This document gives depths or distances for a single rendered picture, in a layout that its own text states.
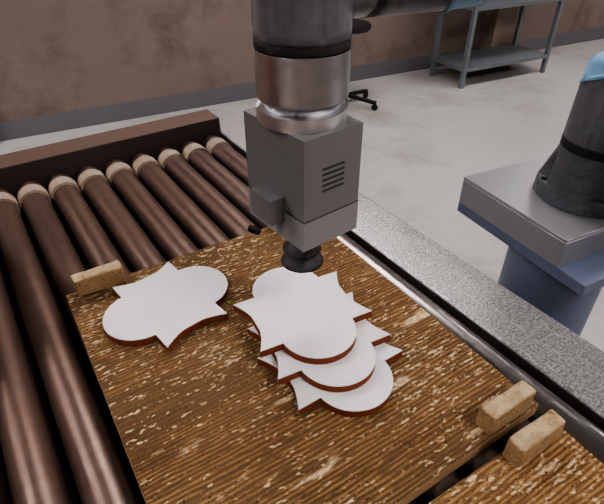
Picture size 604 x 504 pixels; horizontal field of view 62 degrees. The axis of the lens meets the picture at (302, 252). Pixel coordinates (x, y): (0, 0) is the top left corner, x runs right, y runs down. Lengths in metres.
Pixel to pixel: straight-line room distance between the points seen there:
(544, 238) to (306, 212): 0.50
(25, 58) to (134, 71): 0.64
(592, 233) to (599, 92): 0.20
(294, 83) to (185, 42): 3.41
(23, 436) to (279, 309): 0.27
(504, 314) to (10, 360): 0.57
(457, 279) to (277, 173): 0.35
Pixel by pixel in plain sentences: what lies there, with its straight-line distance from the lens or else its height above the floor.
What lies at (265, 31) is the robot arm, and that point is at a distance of 0.39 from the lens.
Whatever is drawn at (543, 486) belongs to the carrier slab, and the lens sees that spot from 0.50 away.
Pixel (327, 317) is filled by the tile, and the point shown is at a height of 0.97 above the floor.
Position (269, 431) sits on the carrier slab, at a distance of 0.49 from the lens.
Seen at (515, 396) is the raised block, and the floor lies 0.96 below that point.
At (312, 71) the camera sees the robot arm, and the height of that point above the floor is 1.23.
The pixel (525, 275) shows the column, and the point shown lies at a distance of 0.97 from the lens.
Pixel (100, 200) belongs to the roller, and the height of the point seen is 0.92.
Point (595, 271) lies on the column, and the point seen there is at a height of 0.87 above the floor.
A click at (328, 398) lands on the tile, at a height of 0.95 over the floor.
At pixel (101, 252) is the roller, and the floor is 0.92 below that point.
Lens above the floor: 1.34
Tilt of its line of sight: 36 degrees down
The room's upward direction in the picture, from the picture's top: straight up
